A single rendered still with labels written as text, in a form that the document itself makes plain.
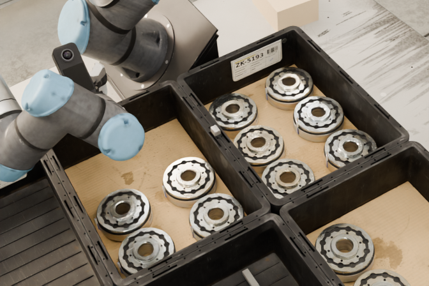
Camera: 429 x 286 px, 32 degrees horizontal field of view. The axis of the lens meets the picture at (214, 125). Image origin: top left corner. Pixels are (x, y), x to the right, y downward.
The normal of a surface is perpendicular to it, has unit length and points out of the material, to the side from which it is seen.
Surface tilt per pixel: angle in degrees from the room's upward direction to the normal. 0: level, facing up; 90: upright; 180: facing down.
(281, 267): 0
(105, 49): 101
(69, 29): 50
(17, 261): 0
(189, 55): 43
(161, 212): 0
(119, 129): 69
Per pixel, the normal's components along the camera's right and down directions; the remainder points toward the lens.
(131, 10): 0.30, 0.83
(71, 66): 0.29, -0.16
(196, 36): -0.66, -0.20
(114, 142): 0.44, 0.31
